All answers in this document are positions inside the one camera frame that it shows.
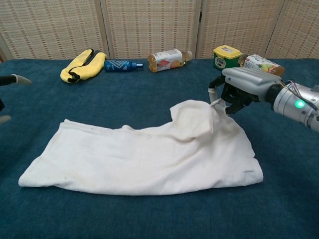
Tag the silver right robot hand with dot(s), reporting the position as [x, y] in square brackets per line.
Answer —
[249, 79]

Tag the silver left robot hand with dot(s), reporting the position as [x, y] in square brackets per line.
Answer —
[20, 79]

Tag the white T-shirt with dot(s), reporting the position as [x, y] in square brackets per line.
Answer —
[124, 154]

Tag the tea bottle with fruit label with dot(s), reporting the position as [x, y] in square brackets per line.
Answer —
[259, 63]

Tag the green tub with yellow lid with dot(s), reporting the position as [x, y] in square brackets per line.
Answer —
[224, 59]

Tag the woven folding screen panel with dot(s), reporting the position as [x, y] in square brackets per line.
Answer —
[239, 25]
[49, 27]
[149, 27]
[299, 27]

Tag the yellow cloth mitt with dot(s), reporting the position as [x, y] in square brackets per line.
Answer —
[89, 67]

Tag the tea bottle with red label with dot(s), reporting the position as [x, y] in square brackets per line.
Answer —
[164, 61]

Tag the blue spray bottle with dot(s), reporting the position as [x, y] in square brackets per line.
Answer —
[117, 66]

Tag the blue felt table cover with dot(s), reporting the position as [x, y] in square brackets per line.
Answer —
[149, 216]

